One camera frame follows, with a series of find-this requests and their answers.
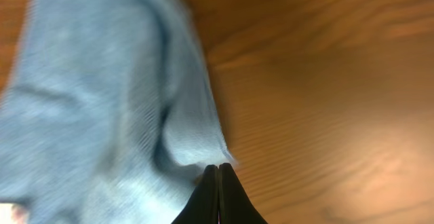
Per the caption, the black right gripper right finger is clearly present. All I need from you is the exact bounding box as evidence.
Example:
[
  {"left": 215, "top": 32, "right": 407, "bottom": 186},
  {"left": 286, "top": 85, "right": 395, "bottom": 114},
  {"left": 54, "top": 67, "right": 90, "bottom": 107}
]
[{"left": 218, "top": 163, "right": 267, "bottom": 224}]

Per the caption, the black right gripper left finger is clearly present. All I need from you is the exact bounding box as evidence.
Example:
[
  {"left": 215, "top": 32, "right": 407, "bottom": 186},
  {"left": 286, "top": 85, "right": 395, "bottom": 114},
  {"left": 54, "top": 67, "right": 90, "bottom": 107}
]
[{"left": 172, "top": 165, "right": 219, "bottom": 224}]

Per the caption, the blue microfiber cloth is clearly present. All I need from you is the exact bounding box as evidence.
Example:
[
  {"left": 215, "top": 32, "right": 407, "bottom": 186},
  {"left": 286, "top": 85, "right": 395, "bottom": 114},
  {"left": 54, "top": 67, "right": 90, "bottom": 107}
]
[{"left": 1, "top": 0, "right": 233, "bottom": 223}]

